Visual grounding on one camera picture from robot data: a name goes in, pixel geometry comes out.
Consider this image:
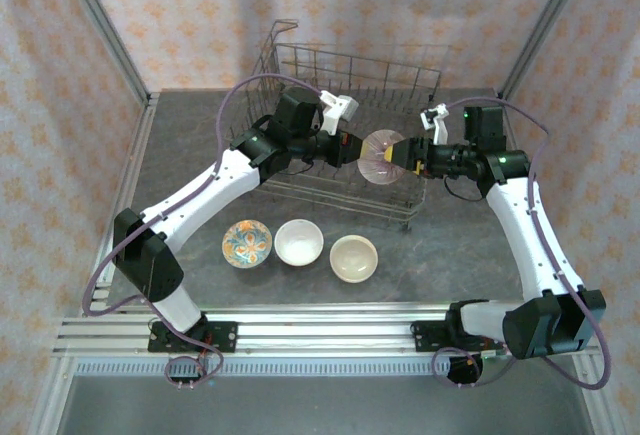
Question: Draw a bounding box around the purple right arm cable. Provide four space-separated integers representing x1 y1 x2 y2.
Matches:
430 97 610 390

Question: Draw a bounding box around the clear pink glass bowl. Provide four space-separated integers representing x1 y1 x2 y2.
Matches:
357 128 405 185

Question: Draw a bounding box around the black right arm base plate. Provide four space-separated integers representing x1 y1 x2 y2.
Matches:
410 320 504 355

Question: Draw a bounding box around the white bowl with red outside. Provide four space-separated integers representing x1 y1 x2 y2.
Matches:
274 218 325 267

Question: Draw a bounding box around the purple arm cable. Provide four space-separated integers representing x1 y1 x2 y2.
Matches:
81 73 326 391
430 97 610 390

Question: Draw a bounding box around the aluminium frame post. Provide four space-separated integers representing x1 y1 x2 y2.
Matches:
54 0 152 106
499 0 596 101

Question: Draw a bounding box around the grey wire dish rack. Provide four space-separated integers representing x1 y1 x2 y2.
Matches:
227 18 454 232

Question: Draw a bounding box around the grey slotted cable duct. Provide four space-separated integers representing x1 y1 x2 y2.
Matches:
74 358 451 377

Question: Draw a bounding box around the plain cream bowl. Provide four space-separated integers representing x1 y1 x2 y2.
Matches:
329 234 379 284

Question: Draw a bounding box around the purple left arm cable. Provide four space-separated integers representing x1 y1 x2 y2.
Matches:
81 73 326 391

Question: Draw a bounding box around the blue orange patterned bowl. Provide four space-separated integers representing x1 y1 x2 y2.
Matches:
221 220 274 270

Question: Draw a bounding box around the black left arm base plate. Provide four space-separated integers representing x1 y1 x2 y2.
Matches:
148 320 239 355

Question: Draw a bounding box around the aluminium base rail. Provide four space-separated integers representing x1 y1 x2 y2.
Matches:
52 306 601 359

